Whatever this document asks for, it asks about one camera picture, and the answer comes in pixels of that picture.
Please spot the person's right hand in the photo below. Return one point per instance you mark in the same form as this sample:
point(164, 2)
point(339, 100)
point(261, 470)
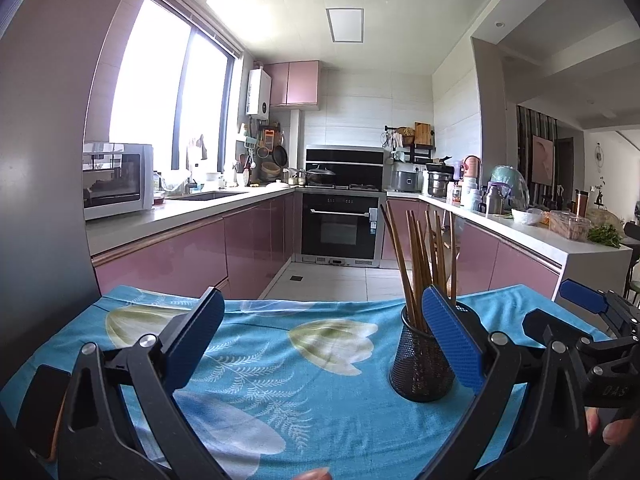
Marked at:
point(622, 432)

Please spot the pink wall cabinet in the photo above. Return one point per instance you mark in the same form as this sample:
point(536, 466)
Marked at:
point(292, 85)

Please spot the green leafy herbs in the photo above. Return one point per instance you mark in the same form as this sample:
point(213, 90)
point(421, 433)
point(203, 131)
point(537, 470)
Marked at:
point(605, 235)

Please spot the wall clock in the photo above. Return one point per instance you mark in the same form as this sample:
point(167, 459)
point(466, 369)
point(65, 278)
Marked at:
point(599, 154)

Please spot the white kitchen countertop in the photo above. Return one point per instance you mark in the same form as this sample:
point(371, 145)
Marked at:
point(190, 210)

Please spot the stainless steel pot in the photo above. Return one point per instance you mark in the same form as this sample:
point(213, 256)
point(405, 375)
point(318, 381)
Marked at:
point(439, 185)

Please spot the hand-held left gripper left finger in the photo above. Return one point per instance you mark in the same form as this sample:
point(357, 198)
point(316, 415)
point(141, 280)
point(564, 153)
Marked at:
point(195, 340)

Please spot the wooden cutting board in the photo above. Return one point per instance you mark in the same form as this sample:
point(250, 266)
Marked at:
point(422, 133)

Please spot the black range hood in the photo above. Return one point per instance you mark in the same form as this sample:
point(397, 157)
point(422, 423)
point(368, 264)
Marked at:
point(345, 155)

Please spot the black built-in oven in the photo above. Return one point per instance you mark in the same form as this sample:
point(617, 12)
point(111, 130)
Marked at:
point(340, 230)

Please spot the large kitchen window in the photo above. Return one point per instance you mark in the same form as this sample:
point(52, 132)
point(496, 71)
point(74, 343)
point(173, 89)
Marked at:
point(145, 85)

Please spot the framed wall picture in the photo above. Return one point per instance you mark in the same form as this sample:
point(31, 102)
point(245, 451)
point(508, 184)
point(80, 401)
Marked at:
point(542, 160)

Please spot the bunch of wooden chopsticks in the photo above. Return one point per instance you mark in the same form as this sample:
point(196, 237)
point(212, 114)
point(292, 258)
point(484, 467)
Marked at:
point(420, 285)

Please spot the black mesh utensil holder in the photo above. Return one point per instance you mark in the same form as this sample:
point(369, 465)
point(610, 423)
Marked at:
point(415, 360)

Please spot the kitchen sink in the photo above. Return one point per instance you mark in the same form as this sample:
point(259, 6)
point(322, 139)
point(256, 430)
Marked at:
point(210, 195)

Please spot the square ceiling light panel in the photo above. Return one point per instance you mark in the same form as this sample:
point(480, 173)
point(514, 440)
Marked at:
point(345, 25)

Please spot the hanging black frying pan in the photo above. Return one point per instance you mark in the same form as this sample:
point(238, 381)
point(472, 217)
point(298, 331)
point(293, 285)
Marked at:
point(280, 156)

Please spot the white wall water heater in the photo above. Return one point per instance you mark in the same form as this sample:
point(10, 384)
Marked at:
point(258, 92)

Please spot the white microwave oven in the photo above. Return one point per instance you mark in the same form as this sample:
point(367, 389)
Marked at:
point(130, 180)

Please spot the brown tumbler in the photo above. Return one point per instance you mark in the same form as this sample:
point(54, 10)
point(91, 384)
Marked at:
point(579, 202)

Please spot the black wok with lid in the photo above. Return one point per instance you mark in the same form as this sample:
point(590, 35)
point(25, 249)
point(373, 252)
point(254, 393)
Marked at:
point(320, 175)

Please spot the black wall rack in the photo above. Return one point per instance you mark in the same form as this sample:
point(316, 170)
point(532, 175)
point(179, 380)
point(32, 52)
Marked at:
point(417, 152)

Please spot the clear plastic container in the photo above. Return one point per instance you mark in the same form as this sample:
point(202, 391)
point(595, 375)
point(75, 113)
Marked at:
point(570, 225)

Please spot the person's left hand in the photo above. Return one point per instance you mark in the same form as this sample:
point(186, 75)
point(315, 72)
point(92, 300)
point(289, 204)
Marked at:
point(315, 475)

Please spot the pink base cabinets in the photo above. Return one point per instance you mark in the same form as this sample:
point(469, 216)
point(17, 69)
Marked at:
point(520, 270)
point(200, 255)

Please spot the green plastic bag cover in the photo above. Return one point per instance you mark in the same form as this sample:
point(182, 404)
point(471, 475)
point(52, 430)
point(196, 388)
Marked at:
point(510, 182)

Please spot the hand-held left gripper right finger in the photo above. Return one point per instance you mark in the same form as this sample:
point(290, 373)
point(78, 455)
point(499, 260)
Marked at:
point(452, 340)

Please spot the white bowl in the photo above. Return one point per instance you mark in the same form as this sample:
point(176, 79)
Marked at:
point(526, 216)

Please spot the blue floral tablecloth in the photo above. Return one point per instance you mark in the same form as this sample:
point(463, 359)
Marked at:
point(300, 410)

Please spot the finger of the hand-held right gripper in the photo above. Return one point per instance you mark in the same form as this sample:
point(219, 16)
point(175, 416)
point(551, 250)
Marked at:
point(547, 327)
point(582, 294)

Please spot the pink kettle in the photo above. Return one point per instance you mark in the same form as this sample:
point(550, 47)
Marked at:
point(471, 165)

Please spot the steel mug with purple lid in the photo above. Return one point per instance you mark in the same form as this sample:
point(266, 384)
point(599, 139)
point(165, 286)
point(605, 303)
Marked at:
point(495, 200)

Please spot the silver rice cooker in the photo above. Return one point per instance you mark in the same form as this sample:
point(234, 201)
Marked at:
point(406, 180)

